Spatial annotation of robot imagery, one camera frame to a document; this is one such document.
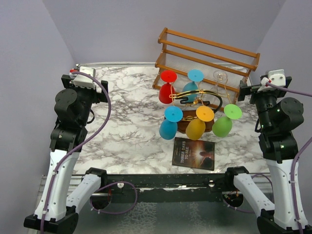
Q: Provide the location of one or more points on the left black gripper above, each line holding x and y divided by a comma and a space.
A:
98, 97

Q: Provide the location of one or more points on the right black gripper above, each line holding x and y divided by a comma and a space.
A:
245, 89

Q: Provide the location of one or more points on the clear wine glass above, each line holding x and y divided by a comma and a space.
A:
221, 79

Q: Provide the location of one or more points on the green plastic wine glass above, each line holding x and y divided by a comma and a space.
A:
223, 126

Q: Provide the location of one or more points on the light blue plastic wine glass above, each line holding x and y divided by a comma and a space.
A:
195, 76

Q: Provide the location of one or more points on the yellow plastic wine glass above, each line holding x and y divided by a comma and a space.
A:
197, 126

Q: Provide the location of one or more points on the red plastic wine glass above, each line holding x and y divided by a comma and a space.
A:
169, 77

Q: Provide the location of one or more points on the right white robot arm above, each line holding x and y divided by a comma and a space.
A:
278, 115

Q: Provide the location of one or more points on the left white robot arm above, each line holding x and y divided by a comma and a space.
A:
58, 210

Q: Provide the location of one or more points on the wooden two-tier shelf rack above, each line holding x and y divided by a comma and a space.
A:
181, 53

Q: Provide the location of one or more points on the dark book three days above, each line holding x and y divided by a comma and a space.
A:
197, 154

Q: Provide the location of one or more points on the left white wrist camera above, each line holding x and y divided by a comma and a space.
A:
83, 81

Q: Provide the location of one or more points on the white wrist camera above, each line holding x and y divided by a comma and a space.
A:
83, 81
274, 77

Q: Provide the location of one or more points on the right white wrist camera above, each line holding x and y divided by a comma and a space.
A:
274, 77

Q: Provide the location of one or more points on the black metal base rail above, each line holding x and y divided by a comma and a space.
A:
159, 188

